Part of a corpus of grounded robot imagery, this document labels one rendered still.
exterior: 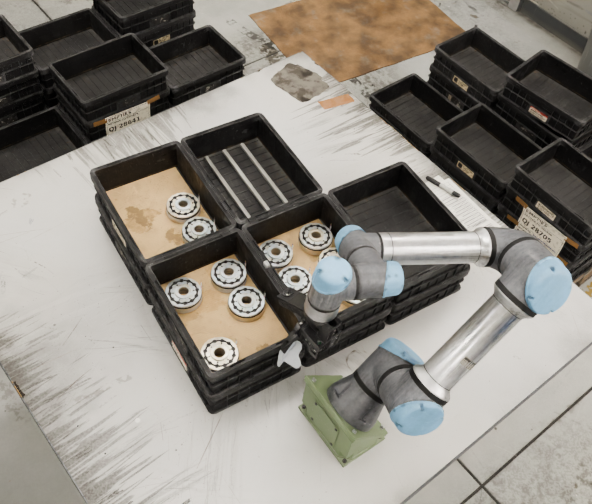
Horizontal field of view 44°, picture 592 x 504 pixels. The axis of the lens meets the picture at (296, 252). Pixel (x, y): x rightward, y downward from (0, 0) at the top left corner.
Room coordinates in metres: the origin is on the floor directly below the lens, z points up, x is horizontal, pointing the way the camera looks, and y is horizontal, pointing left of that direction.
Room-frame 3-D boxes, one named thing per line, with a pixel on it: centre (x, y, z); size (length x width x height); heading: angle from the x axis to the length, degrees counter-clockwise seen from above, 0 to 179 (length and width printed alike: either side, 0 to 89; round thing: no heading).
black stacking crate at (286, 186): (1.58, 0.18, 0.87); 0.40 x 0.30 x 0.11; 38
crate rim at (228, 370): (1.08, 0.17, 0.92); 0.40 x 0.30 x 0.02; 38
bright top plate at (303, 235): (1.39, -0.05, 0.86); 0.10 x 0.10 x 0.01
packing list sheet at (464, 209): (1.70, -0.52, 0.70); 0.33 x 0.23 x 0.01; 45
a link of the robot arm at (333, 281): (0.88, -0.08, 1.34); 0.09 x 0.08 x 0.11; 108
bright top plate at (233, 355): (0.95, 0.16, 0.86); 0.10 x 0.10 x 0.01
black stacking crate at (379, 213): (1.45, -0.30, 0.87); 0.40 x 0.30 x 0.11; 38
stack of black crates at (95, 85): (2.35, 0.87, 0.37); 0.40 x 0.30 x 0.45; 135
